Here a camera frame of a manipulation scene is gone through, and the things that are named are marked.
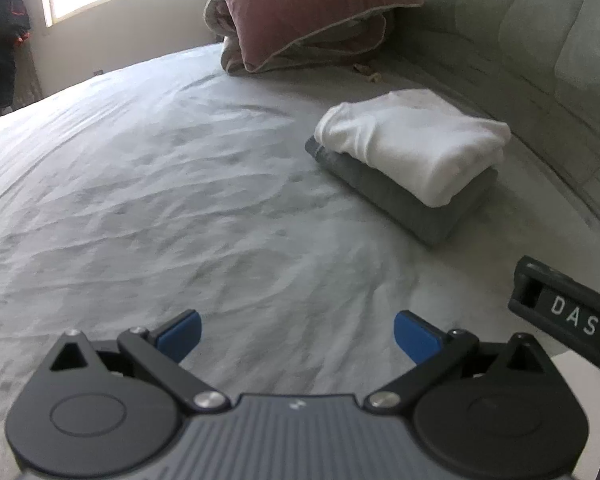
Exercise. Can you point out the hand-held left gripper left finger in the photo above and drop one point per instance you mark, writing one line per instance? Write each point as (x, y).
(182, 335)

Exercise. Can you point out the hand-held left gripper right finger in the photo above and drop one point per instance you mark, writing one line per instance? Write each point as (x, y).
(415, 337)

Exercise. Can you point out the folded grey garment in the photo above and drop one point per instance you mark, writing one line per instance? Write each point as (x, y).
(430, 220)

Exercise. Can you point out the small brown scrap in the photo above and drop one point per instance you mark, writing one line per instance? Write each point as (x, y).
(369, 72)

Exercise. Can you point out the dark hanging jacket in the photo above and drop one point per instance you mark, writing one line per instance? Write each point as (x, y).
(0, 35)

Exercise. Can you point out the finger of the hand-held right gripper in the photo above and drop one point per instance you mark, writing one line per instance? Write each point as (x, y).
(524, 290)

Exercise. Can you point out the bed with grey sheet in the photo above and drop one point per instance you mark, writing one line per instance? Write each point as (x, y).
(155, 185)

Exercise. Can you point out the white hooded sweatshirt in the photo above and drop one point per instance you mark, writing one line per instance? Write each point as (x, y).
(410, 140)

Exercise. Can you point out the large pink pillow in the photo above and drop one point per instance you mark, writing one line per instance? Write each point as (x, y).
(305, 0)

